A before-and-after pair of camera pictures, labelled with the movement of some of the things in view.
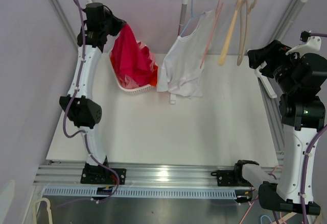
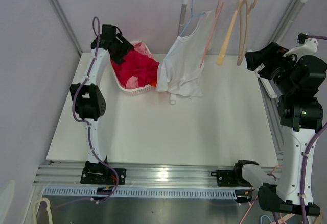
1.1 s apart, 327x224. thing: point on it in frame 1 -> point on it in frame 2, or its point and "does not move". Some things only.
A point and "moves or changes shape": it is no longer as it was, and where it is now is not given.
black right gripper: (275, 52) does not move
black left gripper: (118, 23) -> (126, 47)
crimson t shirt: (131, 59) moves or changes shape
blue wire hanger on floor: (264, 215) does not move
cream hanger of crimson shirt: (240, 57) does not move
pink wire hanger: (219, 7) does not move
